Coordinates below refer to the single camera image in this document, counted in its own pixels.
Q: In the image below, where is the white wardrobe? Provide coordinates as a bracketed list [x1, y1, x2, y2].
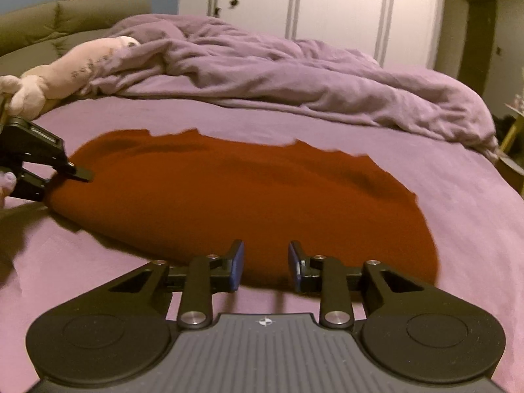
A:
[178, 0, 448, 68]

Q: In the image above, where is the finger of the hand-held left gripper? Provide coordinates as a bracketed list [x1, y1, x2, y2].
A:
[49, 156, 95, 183]

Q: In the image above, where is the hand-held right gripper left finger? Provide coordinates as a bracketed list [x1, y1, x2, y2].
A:
[87, 239, 246, 330]

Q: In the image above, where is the green sofa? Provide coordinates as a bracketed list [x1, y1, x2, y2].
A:
[0, 0, 153, 59]

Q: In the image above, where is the lilac bed sheet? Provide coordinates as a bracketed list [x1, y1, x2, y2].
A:
[0, 65, 524, 393]

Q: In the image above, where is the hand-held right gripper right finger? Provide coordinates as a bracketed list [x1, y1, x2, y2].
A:
[288, 241, 440, 329]

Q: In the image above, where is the lilac crumpled duvet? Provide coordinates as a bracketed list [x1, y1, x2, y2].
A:
[87, 13, 500, 160]

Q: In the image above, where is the dark door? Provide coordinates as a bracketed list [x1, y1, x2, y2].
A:
[454, 0, 498, 87]

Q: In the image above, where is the brown button cardigan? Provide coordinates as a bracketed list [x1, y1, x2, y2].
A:
[44, 128, 441, 288]

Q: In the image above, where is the person's left hand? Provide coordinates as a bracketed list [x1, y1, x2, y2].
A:
[0, 172, 18, 210]

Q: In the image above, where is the white plush toy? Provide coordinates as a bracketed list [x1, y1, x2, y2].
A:
[0, 35, 140, 118]

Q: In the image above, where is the yellow side table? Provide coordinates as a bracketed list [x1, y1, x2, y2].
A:
[496, 102, 524, 198]

